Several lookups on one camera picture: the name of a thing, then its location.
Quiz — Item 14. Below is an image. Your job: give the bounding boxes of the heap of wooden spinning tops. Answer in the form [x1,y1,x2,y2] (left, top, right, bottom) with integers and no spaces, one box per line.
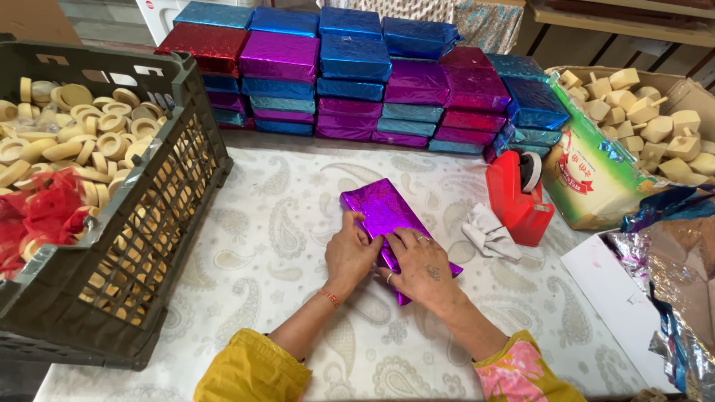
[559,68,715,188]

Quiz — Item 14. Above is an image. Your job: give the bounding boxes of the person's left hand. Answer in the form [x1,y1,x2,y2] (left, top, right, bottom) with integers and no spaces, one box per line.
[324,210,387,295]

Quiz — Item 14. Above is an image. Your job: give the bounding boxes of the red tape dispenser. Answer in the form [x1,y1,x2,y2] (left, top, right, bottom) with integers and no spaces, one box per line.
[485,150,555,248]

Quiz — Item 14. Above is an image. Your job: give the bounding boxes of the white appliance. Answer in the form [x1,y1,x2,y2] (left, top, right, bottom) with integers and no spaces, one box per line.
[136,0,188,45]

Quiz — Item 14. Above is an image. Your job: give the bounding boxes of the yellow sleeve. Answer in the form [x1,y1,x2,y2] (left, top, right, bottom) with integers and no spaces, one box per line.
[193,328,314,402]

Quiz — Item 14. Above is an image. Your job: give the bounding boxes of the wooden shelf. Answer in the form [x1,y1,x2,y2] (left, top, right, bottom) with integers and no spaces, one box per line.
[525,0,715,90]

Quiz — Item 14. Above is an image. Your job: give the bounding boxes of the clear tape roll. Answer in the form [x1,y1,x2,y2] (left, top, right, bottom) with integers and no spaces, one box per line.
[519,152,543,193]

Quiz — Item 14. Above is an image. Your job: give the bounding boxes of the heap of wooden discs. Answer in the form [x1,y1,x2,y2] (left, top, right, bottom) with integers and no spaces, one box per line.
[0,77,185,327]

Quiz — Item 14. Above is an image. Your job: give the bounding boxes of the red net fabric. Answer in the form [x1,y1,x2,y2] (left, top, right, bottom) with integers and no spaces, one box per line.
[0,167,91,280]

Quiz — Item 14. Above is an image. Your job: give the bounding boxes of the person's right hand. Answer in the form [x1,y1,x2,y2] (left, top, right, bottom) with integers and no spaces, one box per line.
[375,227,465,308]

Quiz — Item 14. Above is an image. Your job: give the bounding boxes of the white paisley table cloth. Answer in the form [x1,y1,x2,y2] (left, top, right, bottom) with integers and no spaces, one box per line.
[34,131,679,402]

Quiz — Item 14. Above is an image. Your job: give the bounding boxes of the purple foil box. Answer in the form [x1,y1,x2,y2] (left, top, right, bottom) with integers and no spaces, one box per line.
[340,178,464,307]

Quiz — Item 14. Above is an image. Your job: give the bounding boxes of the brown cardboard box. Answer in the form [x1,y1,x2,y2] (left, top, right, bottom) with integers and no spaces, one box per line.
[0,0,82,45]

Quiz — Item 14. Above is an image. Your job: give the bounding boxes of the heap of shiny foil sheets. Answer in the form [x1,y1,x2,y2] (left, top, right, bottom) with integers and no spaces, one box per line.
[606,184,715,402]

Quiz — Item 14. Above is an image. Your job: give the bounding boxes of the white flat cardboard box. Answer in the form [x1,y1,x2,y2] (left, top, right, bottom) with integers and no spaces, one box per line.
[560,229,715,394]

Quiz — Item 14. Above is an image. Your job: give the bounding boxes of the stack of foil wrapped packets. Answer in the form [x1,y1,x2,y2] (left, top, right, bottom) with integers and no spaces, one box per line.
[154,0,571,164]

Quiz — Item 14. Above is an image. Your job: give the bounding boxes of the dark green plastic crate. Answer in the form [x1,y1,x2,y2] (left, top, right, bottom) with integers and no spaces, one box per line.
[0,33,234,372]

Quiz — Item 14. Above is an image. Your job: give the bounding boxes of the pink floral sleeve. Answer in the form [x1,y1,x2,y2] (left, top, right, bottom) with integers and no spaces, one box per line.
[472,329,587,402]

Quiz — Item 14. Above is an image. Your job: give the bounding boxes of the printed cardboard carton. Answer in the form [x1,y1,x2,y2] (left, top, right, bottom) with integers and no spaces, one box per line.
[541,66,715,231]

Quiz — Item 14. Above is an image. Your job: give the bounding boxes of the crumpled white cloth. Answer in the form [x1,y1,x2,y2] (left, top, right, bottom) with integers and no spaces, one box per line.
[461,202,523,262]

